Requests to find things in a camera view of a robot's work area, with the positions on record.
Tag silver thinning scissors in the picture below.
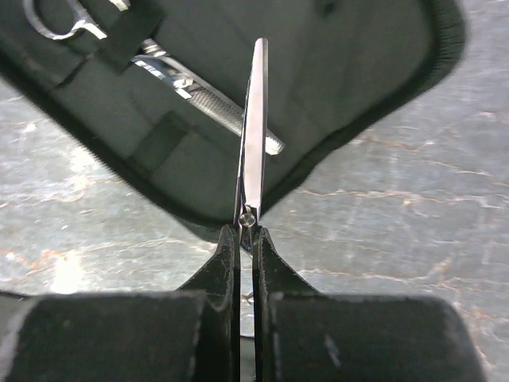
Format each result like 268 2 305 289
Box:
22 0 286 156

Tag silver straight scissors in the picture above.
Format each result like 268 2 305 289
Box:
234 37 268 254

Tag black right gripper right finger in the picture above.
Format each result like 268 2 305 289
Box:
252 229 486 381

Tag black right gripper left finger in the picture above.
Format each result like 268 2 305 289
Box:
1 225 240 381

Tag black zip tool case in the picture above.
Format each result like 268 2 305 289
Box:
1 1 466 241

